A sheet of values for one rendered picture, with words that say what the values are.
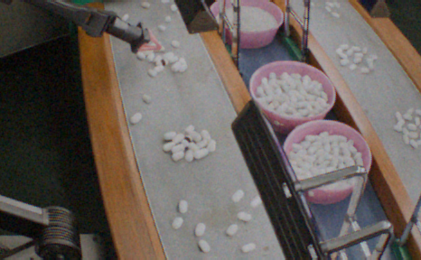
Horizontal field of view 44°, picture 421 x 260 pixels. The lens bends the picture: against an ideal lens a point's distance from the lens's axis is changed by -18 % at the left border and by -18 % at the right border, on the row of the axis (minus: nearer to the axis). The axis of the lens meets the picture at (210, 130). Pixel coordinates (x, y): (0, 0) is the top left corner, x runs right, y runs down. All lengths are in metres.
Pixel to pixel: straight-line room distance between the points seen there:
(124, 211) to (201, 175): 0.24
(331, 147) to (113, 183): 0.60
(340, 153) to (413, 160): 0.26
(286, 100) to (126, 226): 0.65
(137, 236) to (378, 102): 0.89
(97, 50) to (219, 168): 0.64
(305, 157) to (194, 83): 0.42
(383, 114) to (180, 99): 0.64
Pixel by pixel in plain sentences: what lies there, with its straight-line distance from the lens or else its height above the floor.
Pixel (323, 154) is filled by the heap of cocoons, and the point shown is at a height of 0.74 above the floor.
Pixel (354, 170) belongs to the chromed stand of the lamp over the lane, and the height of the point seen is 1.12.
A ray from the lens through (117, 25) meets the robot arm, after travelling 1.75.
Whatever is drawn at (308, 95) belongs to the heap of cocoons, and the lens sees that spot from 1.83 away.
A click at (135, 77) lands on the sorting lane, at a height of 0.74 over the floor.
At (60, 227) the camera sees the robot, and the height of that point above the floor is 0.79.
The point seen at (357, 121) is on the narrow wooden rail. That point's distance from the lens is 1.73.
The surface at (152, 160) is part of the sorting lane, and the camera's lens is 1.61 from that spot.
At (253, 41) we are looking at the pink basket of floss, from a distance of 2.06.
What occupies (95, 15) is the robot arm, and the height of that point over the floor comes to 1.01.
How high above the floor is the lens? 1.90
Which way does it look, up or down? 44 degrees down
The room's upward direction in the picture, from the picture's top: straight up
